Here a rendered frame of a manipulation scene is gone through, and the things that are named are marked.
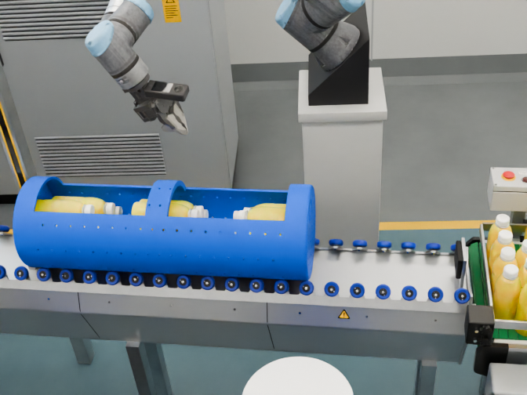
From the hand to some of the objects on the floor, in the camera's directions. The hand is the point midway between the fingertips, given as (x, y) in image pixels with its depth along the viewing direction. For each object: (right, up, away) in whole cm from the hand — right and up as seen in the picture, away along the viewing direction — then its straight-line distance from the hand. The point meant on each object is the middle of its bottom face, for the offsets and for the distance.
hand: (186, 130), depth 214 cm
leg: (+79, -120, +68) cm, 159 cm away
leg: (-16, -108, +94) cm, 144 cm away
